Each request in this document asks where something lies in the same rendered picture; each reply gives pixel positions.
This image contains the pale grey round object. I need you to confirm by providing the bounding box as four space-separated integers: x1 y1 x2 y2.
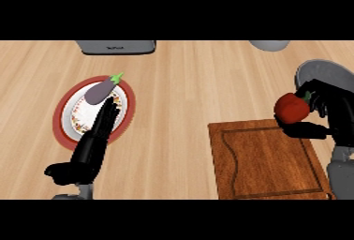
249 40 292 53

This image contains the brown wooden cutting board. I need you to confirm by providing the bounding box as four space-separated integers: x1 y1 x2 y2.
206 118 334 201

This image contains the grey appliance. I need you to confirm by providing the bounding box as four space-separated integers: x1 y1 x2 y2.
75 40 157 56

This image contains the red round placemat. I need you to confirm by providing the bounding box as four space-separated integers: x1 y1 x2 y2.
51 75 137 152

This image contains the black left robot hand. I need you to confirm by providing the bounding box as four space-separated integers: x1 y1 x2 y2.
42 97 119 186

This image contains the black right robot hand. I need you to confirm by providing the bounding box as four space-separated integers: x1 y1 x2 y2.
274 79 354 147

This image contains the purple eggplant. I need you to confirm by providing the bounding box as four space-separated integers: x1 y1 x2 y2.
84 72 124 105

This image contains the white patterned plate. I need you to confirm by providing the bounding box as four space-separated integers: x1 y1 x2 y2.
60 82 128 143

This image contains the grey pan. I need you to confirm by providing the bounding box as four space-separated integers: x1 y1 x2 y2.
295 59 354 95

